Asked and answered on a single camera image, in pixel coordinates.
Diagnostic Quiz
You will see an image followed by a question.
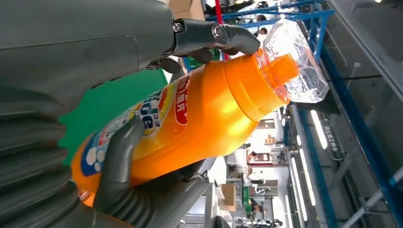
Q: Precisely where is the orange detergent bottle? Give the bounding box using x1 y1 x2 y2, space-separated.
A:
70 18 330 207

